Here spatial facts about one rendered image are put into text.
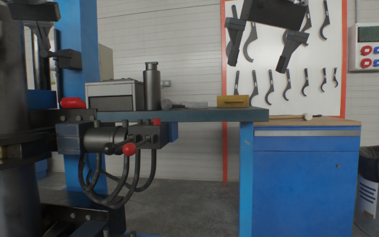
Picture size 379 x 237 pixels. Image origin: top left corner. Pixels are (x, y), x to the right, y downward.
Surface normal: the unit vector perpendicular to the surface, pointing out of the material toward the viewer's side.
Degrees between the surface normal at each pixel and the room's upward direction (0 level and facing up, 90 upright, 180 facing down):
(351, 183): 90
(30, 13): 126
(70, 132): 90
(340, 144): 90
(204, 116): 90
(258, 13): 113
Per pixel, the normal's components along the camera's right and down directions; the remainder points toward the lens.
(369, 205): -0.99, 0.09
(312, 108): -0.17, 0.09
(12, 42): 0.98, 0.00
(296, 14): 0.12, 0.47
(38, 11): 0.27, 0.65
